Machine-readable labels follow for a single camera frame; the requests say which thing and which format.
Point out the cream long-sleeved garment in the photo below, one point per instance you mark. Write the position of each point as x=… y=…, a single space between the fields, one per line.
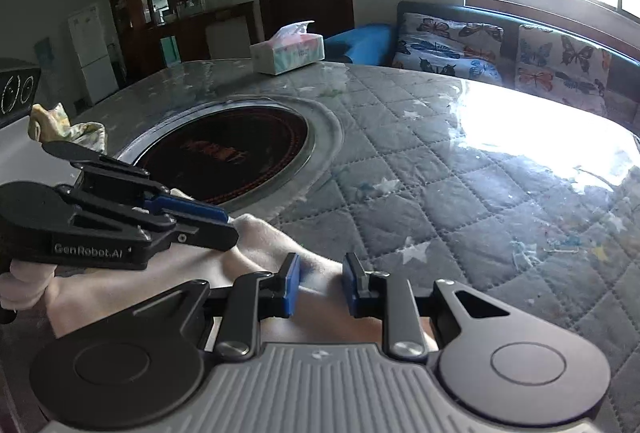
x=260 y=243

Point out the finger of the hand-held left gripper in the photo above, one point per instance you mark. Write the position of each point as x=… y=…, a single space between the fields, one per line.
x=190 y=210
x=210 y=235

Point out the folded floral cloth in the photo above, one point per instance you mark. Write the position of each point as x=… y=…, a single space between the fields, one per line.
x=75 y=133

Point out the white fridge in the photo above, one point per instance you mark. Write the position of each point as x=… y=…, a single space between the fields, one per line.
x=92 y=58

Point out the tissue box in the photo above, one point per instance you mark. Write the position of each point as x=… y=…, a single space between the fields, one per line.
x=290 y=55

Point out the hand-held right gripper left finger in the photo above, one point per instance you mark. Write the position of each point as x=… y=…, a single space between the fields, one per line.
x=289 y=285

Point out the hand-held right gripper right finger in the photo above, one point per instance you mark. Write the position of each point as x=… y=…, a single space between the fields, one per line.
x=352 y=285

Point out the blue sofa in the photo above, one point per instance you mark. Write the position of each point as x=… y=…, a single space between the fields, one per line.
x=365 y=43

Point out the round built-in hot plate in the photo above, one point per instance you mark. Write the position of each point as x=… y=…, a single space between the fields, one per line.
x=225 y=153

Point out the butterfly print cushion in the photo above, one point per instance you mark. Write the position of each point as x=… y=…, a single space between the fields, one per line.
x=440 y=43
x=560 y=63

